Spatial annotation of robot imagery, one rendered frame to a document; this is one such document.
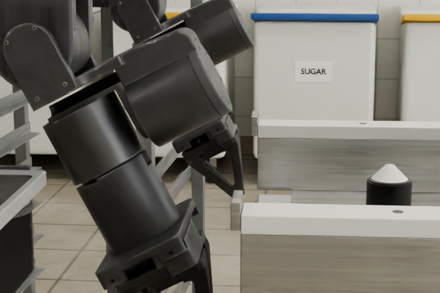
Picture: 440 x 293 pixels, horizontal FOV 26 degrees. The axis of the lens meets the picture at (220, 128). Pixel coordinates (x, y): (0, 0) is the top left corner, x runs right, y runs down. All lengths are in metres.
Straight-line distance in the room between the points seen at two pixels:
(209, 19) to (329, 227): 0.54
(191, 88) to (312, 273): 0.15
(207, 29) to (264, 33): 3.03
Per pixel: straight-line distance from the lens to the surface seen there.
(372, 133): 0.86
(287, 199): 0.84
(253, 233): 0.58
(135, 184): 0.67
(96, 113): 0.66
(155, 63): 0.65
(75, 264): 3.27
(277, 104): 4.14
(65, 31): 0.65
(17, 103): 2.36
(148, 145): 1.72
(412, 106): 4.17
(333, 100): 4.13
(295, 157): 0.86
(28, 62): 0.65
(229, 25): 1.07
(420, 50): 4.13
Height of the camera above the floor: 1.06
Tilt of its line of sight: 11 degrees down
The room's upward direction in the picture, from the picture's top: straight up
